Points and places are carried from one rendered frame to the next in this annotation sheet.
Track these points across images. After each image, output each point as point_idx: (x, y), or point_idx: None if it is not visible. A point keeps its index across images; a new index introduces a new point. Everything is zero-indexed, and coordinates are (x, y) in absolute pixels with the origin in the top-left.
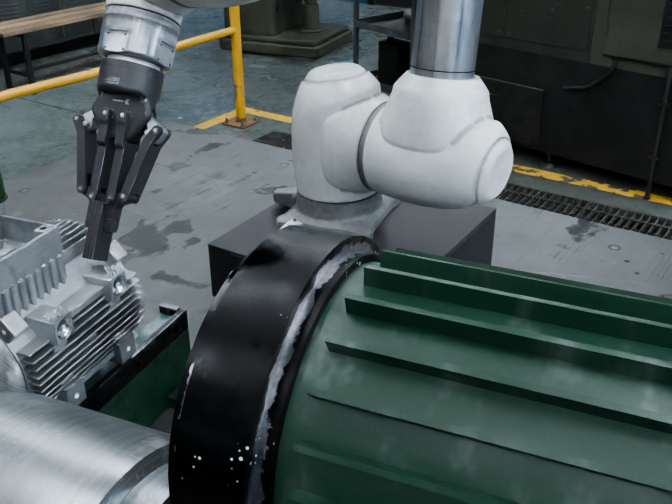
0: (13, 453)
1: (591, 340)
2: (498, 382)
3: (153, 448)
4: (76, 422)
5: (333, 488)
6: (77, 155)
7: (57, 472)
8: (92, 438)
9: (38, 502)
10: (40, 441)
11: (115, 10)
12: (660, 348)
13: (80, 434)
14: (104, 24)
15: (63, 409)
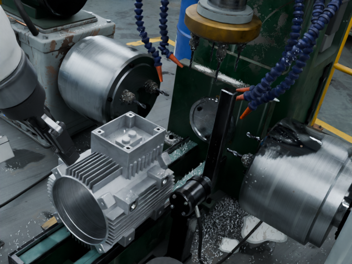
0: (117, 45)
1: None
2: None
3: (84, 42)
4: (101, 51)
5: None
6: (68, 134)
7: (107, 40)
8: (98, 45)
9: (112, 39)
10: (110, 45)
11: (19, 46)
12: None
13: (100, 46)
14: (29, 61)
15: (103, 57)
